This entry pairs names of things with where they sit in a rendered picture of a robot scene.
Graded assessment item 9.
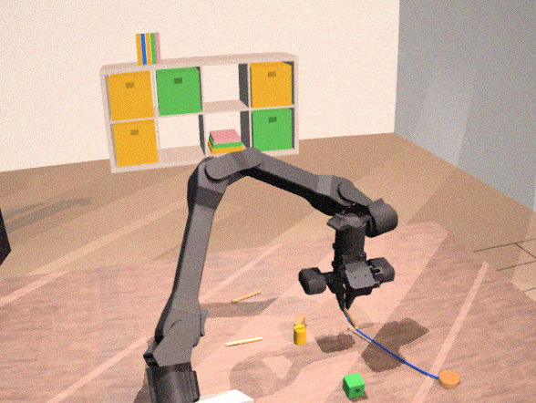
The orange round disc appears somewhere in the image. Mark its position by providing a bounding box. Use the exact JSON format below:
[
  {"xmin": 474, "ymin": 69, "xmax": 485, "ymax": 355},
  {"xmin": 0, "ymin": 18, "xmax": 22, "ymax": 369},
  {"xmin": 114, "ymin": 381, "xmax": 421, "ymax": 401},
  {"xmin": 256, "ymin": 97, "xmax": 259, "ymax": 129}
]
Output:
[{"xmin": 438, "ymin": 370, "xmax": 459, "ymax": 389}]

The green cube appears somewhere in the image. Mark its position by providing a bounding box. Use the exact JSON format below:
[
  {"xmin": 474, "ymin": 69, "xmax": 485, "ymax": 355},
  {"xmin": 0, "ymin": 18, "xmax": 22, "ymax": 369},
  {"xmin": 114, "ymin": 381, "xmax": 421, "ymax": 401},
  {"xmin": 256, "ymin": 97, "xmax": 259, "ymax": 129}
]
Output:
[{"xmin": 342, "ymin": 373, "xmax": 365, "ymax": 399}]

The short yellow cylinder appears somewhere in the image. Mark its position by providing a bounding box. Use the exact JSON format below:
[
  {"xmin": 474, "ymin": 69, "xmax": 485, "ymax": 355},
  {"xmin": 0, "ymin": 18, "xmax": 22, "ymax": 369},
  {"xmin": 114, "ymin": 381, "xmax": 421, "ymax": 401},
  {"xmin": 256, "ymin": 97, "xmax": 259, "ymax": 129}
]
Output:
[{"xmin": 294, "ymin": 325, "xmax": 306, "ymax": 345}]

